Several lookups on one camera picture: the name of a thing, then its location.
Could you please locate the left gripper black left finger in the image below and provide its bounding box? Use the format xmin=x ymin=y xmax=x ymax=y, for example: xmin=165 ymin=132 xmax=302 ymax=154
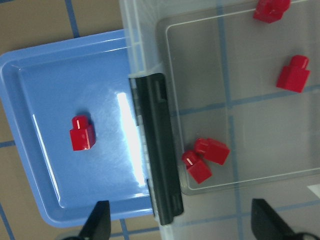
xmin=77 ymin=200 xmax=111 ymax=240

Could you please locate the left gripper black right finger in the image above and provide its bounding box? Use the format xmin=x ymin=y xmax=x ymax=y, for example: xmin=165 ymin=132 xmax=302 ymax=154
xmin=250 ymin=198 xmax=320 ymax=240

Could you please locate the red block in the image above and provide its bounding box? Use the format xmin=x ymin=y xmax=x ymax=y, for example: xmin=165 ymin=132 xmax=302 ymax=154
xmin=181 ymin=150 xmax=212 ymax=184
xmin=276 ymin=55 xmax=311 ymax=93
xmin=69 ymin=115 xmax=96 ymax=151
xmin=253 ymin=0 xmax=291 ymax=24
xmin=194 ymin=138 xmax=231 ymax=165

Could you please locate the blue plastic tray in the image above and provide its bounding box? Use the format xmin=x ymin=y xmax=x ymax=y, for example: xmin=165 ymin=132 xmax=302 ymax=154
xmin=0 ymin=30 xmax=153 ymax=228

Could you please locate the clear plastic storage box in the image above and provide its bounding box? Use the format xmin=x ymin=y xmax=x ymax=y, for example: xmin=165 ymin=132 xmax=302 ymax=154
xmin=120 ymin=0 xmax=320 ymax=240

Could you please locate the black box latch handle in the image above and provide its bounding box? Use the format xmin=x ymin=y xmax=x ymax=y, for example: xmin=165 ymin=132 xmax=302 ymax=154
xmin=130 ymin=73 xmax=184 ymax=226

